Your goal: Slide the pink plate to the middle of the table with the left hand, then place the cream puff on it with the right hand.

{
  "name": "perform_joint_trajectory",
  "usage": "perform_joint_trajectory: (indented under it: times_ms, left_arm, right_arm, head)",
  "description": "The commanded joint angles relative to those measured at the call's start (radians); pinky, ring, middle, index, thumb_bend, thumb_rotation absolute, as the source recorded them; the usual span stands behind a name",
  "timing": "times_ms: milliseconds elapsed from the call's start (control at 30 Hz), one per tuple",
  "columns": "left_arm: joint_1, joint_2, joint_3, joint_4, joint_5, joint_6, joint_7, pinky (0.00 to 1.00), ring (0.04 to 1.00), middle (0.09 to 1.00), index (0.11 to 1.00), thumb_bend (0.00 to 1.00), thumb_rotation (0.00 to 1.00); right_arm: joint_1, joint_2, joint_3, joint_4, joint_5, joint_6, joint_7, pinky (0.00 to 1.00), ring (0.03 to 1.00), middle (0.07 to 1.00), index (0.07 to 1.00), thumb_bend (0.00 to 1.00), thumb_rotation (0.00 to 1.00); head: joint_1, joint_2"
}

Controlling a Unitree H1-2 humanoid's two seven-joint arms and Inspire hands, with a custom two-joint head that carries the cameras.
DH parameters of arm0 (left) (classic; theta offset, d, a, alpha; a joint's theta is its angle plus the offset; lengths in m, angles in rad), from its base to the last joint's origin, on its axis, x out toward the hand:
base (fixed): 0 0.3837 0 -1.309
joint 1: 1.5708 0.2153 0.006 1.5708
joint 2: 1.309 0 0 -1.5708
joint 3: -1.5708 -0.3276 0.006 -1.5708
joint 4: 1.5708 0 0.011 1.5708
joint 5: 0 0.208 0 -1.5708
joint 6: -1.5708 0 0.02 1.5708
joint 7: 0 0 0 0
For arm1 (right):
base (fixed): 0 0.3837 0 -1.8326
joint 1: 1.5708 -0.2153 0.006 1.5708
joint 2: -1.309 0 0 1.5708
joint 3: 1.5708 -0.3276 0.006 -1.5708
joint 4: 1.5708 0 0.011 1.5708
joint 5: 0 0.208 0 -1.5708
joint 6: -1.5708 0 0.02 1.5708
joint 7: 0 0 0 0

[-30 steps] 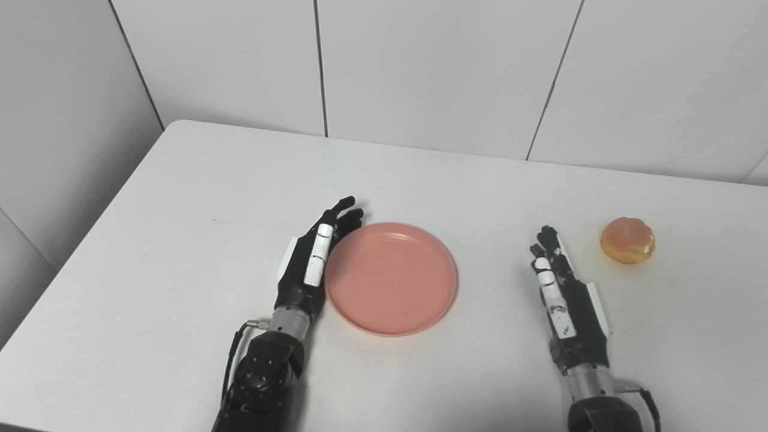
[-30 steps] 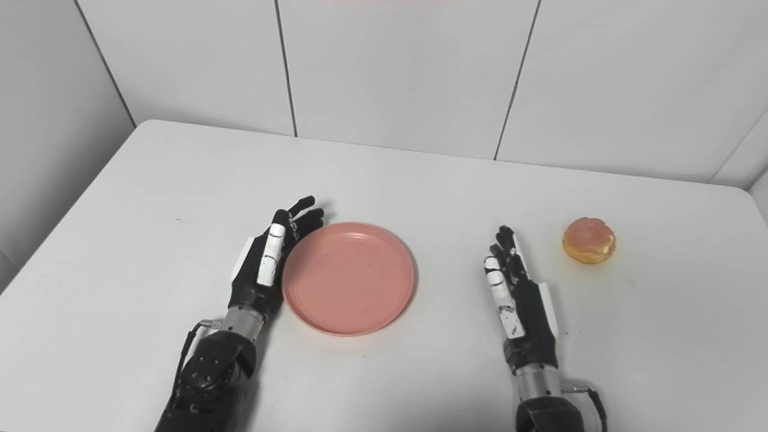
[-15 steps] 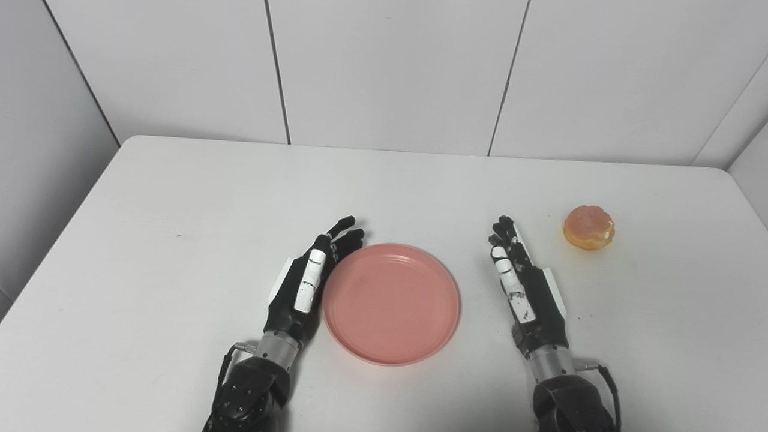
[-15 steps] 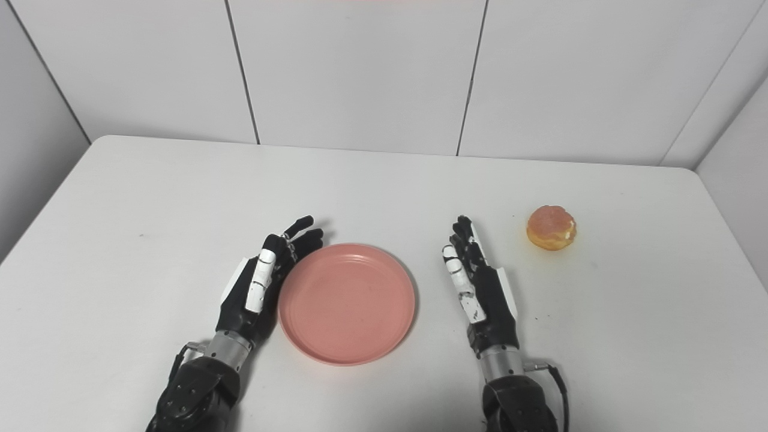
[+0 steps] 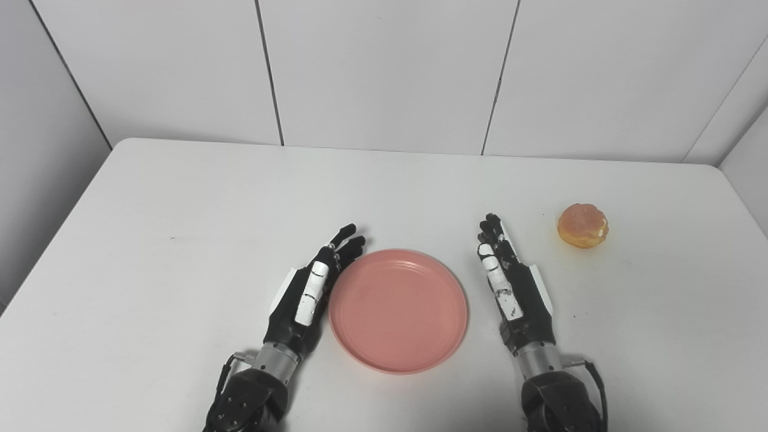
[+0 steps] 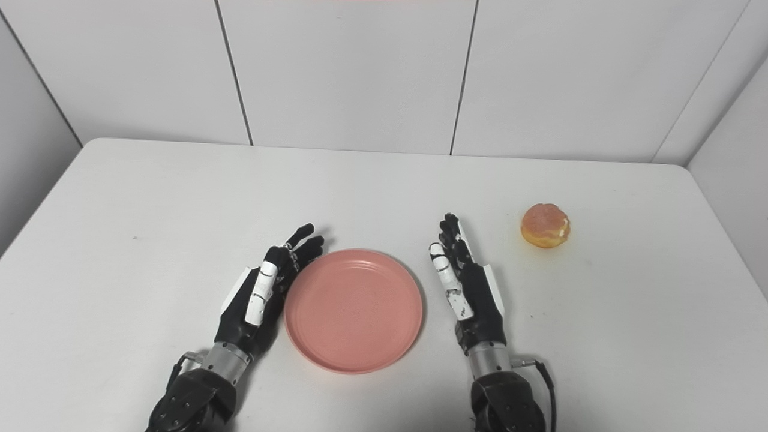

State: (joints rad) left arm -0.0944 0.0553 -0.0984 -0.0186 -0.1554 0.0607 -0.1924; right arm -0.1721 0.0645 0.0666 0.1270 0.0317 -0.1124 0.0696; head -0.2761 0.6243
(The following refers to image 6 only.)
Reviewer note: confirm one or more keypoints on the pink round plate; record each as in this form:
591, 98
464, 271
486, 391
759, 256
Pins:
354, 312

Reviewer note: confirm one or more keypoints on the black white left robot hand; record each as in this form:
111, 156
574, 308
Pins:
237, 318

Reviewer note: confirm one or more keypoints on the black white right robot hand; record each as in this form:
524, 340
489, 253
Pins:
483, 306

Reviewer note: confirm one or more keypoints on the golden cream puff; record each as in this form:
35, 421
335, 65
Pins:
545, 226

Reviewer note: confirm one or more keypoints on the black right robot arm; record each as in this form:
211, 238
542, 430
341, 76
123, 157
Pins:
507, 402

